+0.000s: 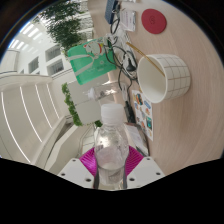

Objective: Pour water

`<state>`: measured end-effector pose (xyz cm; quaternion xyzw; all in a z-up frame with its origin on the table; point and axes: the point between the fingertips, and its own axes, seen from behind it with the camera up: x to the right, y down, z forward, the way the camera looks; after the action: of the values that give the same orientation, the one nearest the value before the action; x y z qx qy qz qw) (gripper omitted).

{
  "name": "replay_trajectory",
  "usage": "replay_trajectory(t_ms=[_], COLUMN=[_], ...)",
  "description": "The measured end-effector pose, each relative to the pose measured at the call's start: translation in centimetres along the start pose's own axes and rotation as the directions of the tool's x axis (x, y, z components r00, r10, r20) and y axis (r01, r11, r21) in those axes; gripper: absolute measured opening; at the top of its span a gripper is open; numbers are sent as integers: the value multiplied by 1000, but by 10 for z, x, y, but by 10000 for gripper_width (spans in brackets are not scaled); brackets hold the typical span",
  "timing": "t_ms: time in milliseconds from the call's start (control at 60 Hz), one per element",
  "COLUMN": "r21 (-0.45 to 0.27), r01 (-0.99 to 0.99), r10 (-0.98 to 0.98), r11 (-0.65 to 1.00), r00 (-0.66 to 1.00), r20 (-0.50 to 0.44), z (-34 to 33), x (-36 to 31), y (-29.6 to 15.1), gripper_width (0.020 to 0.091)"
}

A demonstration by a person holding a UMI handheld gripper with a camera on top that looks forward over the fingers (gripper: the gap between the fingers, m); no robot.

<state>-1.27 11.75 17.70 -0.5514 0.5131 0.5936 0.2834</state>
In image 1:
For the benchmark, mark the flat round red coaster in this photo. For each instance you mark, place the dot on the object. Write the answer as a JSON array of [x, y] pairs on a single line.
[[154, 21]]

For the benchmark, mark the green plants atop cabinet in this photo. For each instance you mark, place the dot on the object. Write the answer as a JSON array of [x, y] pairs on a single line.
[[70, 106]]

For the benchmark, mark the colourful sticker sheet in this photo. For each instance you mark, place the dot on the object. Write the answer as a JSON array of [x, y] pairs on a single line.
[[144, 115]]

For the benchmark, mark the dark blue keyboard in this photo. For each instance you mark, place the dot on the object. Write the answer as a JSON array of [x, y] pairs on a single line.
[[111, 11]]

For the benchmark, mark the wooden stick in mug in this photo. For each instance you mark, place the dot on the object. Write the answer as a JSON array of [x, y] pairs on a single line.
[[146, 58]]

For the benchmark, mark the tall clear white-capped bottle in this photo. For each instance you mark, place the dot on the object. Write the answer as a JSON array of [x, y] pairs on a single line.
[[103, 91]]

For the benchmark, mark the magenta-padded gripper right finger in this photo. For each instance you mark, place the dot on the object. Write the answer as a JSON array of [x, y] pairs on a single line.
[[146, 170]]

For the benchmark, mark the green hedge plants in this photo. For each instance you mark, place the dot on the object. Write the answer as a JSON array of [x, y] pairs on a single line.
[[68, 25]]

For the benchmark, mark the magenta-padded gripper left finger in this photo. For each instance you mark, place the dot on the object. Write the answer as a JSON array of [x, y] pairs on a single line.
[[76, 171]]

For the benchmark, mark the clear plastic water bottle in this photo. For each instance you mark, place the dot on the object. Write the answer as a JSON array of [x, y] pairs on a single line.
[[111, 146]]

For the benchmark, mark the ceiling light strips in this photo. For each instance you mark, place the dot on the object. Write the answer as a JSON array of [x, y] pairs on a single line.
[[26, 113]]

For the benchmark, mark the green tote bag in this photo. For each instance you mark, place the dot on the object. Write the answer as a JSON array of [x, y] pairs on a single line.
[[91, 61]]

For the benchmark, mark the white grid-pattern mug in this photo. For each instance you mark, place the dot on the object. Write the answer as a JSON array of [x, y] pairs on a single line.
[[176, 78]]

